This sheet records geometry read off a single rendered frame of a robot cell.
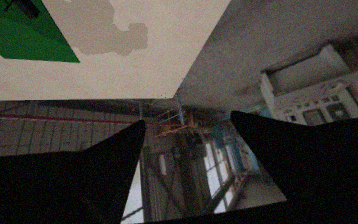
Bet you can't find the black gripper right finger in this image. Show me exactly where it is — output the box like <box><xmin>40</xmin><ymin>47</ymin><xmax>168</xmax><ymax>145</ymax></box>
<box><xmin>230</xmin><ymin>110</ymin><xmax>358</xmax><ymax>200</ymax></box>

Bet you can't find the black cable with plug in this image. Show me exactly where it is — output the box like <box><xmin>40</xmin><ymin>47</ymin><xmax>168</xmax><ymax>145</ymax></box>
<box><xmin>4</xmin><ymin>0</ymin><xmax>40</xmax><ymax>19</ymax></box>

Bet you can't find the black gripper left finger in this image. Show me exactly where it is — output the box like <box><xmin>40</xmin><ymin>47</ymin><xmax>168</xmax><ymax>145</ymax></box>
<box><xmin>0</xmin><ymin>120</ymin><xmax>146</xmax><ymax>224</ymax></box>

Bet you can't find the green circuit board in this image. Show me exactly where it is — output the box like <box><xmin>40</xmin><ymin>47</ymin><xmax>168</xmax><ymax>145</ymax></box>
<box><xmin>0</xmin><ymin>0</ymin><xmax>80</xmax><ymax>63</ymax></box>

